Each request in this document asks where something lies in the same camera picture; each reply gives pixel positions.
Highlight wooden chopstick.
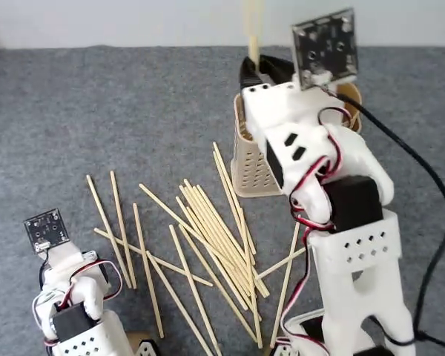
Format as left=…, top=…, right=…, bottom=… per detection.
left=168, top=223, right=223, bottom=356
left=191, top=184, right=271, bottom=297
left=174, top=195, right=263, bottom=323
left=177, top=223, right=260, bottom=341
left=242, top=217, right=264, bottom=350
left=178, top=186, right=261, bottom=299
left=93, top=227, right=214, bottom=288
left=132, top=202, right=165, bottom=339
left=109, top=170, right=138, bottom=289
left=269, top=221, right=301, bottom=349
left=145, top=251, right=217, bottom=348
left=211, top=142, right=258, bottom=254
left=256, top=248, right=308, bottom=279
left=138, top=182, right=246, bottom=272
left=211, top=151, right=252, bottom=262
left=85, top=174, right=133, bottom=291
left=182, top=179, right=258, bottom=258
left=243, top=0, right=264, bottom=73

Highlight beige perforated plastic basket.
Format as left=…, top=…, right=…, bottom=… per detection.
left=231, top=92, right=294, bottom=198

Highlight brown paper cup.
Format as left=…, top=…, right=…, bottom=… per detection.
left=332, top=82, right=365, bottom=134

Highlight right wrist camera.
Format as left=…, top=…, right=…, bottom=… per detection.
left=290, top=7, right=359, bottom=90

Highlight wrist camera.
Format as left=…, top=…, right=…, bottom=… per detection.
left=22, top=208, right=70, bottom=254
left=290, top=7, right=359, bottom=90

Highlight black cable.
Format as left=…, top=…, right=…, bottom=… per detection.
left=332, top=90, right=445, bottom=352

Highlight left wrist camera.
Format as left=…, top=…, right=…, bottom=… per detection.
left=22, top=208, right=70, bottom=254

